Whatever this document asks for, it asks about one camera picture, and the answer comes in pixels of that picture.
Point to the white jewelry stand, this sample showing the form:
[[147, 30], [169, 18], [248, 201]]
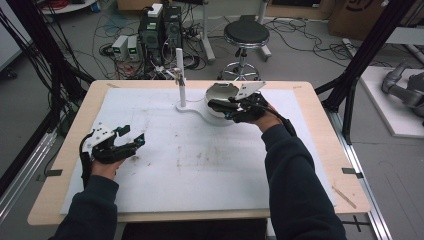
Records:
[[181, 96]]

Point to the black round stool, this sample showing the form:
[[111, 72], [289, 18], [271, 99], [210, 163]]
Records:
[[246, 33]]

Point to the black tape strip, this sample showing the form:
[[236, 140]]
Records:
[[351, 172], [53, 173]]

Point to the white floor platform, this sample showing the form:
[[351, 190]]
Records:
[[383, 110]]

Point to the thin wooden stick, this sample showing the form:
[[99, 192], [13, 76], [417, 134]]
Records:
[[344, 197]]

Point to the white foam mat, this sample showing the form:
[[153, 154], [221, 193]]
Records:
[[200, 166]]

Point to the brown cardboard box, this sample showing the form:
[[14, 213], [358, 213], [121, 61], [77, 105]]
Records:
[[353, 16]]

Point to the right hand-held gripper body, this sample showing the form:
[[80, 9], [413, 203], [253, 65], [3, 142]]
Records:
[[248, 91]]

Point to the white bench power supply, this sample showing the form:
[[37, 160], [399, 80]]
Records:
[[119, 48], [133, 48]]

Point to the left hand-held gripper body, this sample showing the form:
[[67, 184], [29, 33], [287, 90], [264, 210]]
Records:
[[100, 140]]

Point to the small white box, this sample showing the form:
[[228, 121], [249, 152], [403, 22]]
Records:
[[155, 10]]

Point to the person's right hand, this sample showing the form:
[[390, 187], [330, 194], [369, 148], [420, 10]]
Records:
[[270, 121]]

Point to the silver aluminium rail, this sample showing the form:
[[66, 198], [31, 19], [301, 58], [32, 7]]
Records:
[[23, 180], [366, 186]]

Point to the white egg-shaped bowl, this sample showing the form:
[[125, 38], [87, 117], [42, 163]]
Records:
[[216, 95]]

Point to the black metal frame post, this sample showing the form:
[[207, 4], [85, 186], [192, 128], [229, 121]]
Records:
[[40, 50], [363, 56]]

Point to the black computer tower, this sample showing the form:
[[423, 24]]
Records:
[[150, 40], [172, 30]]

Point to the person's left hand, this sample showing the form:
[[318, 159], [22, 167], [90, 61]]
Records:
[[105, 170]]

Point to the white metal table leg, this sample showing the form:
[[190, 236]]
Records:
[[265, 33], [207, 36]]

